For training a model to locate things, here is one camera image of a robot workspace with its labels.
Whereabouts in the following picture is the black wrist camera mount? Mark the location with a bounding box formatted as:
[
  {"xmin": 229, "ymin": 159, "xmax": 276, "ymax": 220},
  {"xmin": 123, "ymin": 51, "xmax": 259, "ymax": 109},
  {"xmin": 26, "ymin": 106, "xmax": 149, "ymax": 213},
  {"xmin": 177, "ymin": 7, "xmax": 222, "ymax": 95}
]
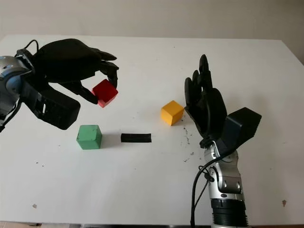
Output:
[
  {"xmin": 219, "ymin": 107, "xmax": 262, "ymax": 155},
  {"xmin": 22, "ymin": 80, "xmax": 81, "ymax": 131}
]

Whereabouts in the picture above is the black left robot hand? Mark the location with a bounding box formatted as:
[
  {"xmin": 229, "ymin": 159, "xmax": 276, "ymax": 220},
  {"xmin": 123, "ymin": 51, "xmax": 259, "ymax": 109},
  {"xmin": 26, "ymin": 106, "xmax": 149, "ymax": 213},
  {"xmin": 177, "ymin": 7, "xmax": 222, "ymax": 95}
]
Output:
[{"xmin": 30, "ymin": 38, "xmax": 119, "ymax": 105}]

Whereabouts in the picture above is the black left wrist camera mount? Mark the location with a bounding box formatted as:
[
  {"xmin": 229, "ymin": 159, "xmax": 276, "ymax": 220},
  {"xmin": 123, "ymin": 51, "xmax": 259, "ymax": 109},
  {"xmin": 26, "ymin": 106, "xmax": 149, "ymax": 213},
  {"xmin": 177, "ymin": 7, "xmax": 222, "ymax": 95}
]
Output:
[{"xmin": 22, "ymin": 80, "xmax": 81, "ymax": 131}]

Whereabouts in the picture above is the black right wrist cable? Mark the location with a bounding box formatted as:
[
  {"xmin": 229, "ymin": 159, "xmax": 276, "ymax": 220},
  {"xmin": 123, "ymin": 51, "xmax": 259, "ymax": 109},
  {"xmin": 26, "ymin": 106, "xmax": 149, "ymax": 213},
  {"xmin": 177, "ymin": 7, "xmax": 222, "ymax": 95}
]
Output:
[{"xmin": 190, "ymin": 152, "xmax": 228, "ymax": 228}]

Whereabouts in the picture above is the yellow wooden block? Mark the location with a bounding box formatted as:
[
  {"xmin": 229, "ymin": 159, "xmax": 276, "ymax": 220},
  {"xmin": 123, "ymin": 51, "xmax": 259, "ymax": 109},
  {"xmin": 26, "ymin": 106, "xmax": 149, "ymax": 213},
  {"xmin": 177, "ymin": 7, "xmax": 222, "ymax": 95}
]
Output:
[{"xmin": 161, "ymin": 100, "xmax": 185, "ymax": 126}]

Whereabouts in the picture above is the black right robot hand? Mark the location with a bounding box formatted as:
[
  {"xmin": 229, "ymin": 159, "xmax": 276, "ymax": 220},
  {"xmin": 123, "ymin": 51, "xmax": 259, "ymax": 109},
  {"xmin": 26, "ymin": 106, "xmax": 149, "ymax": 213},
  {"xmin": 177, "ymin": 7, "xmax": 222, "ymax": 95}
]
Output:
[{"xmin": 184, "ymin": 54, "xmax": 228, "ymax": 149}]

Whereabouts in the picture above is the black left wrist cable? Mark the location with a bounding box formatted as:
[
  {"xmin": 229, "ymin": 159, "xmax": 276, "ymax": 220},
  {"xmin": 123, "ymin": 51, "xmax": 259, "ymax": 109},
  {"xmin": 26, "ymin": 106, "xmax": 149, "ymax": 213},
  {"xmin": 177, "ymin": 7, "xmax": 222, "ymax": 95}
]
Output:
[{"xmin": 0, "ymin": 39, "xmax": 40, "ymax": 133}]

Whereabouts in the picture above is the green wooden block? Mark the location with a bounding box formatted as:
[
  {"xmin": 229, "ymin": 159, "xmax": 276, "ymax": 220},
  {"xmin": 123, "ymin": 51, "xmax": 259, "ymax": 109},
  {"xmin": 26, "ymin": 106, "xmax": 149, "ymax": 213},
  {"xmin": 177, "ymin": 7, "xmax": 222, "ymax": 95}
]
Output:
[{"xmin": 76, "ymin": 124, "xmax": 103, "ymax": 150}]

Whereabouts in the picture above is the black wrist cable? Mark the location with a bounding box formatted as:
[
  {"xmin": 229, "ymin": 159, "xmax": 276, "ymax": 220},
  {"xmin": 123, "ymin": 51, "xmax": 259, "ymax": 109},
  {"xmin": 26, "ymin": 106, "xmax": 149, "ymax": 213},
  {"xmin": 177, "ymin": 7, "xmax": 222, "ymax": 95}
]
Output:
[
  {"xmin": 0, "ymin": 39, "xmax": 40, "ymax": 133},
  {"xmin": 190, "ymin": 152, "xmax": 228, "ymax": 228}
]

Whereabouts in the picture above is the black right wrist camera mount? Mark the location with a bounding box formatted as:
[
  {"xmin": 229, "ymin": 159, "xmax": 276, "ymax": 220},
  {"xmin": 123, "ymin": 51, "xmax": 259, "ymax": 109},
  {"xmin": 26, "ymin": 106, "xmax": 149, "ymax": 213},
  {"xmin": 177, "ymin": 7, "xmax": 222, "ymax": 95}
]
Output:
[{"xmin": 219, "ymin": 107, "xmax": 262, "ymax": 155}]

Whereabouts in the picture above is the red wooden block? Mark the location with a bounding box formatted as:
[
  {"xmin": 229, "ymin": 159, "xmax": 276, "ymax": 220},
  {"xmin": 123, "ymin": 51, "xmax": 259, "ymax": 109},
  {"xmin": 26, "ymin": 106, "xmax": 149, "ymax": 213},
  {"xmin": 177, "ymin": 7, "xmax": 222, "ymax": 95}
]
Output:
[{"xmin": 92, "ymin": 79, "xmax": 119, "ymax": 109}]

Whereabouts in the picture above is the black tape strip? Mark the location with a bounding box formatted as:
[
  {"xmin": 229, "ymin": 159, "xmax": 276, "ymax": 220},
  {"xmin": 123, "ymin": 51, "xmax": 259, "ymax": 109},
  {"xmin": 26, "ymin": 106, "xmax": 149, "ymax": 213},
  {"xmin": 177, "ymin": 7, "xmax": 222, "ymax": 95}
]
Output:
[{"xmin": 120, "ymin": 133, "xmax": 152, "ymax": 143}]

